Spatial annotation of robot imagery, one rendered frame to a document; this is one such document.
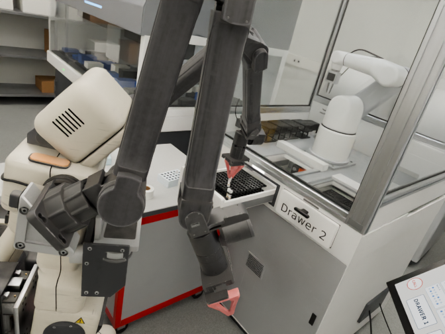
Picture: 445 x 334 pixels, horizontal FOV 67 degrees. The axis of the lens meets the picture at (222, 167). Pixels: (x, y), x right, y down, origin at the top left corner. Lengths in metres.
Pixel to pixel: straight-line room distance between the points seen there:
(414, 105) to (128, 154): 0.91
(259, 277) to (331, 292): 0.40
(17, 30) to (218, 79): 4.82
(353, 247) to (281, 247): 0.36
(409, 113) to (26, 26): 4.77
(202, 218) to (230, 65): 0.27
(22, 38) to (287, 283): 4.56
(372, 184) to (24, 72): 4.80
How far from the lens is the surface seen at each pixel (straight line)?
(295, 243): 1.53
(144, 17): 1.94
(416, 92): 1.20
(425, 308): 1.03
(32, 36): 5.31
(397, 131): 1.22
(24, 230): 0.67
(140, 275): 1.69
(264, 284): 1.75
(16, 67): 5.35
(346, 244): 1.38
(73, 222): 0.63
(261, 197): 1.48
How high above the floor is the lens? 1.56
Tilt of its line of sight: 24 degrees down
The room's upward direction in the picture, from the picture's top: 13 degrees clockwise
